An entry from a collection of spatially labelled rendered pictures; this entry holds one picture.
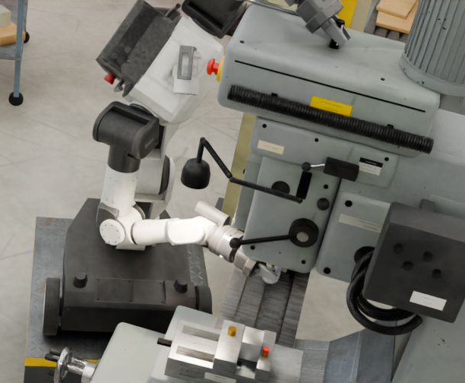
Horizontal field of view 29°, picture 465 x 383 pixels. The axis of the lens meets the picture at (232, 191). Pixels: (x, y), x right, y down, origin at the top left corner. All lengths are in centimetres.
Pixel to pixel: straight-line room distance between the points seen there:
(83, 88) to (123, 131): 307
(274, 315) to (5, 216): 204
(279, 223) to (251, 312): 55
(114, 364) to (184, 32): 99
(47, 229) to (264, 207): 170
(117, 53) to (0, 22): 286
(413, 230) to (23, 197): 299
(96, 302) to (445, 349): 137
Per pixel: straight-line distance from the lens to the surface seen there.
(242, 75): 197
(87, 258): 335
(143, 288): 322
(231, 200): 441
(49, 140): 499
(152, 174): 297
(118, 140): 245
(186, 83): 235
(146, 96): 245
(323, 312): 422
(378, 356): 253
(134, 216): 260
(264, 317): 268
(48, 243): 366
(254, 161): 221
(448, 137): 210
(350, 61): 200
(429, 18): 195
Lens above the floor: 273
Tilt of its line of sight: 35 degrees down
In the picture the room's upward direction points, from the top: 13 degrees clockwise
